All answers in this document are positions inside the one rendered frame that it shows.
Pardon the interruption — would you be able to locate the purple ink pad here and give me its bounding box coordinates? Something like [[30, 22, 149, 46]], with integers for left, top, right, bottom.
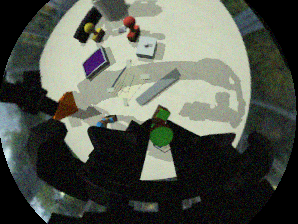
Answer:
[[81, 47, 110, 80]]

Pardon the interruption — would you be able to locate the red rubber stamp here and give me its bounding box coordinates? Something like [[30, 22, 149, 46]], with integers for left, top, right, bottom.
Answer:
[[122, 16, 141, 43]]

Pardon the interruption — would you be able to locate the white mug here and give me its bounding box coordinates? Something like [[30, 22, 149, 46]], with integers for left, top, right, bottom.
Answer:
[[90, 0, 128, 22]]

